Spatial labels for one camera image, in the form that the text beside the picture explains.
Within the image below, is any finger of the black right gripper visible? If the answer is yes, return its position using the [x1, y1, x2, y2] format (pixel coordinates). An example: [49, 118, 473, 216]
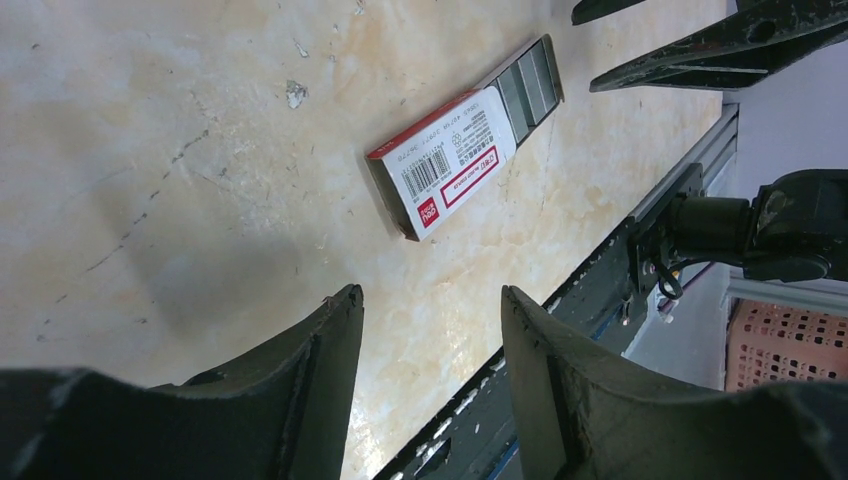
[571, 0, 644, 26]
[590, 0, 847, 92]

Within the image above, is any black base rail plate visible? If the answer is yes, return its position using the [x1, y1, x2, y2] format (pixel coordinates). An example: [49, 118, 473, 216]
[376, 163, 704, 479]

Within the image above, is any red white staple box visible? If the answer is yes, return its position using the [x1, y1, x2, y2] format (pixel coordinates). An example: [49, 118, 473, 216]
[366, 86, 517, 242]

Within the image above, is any pink perforated crate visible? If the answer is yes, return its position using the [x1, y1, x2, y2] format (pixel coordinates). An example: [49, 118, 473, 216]
[724, 300, 847, 392]

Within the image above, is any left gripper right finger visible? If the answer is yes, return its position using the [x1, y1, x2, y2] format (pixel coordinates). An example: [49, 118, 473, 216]
[519, 316, 847, 479]

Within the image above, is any tray of staple strips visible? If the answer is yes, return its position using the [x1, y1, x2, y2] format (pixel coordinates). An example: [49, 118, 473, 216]
[477, 33, 565, 147]

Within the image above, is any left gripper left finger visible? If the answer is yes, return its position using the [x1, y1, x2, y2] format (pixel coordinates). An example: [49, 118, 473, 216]
[1, 285, 364, 479]

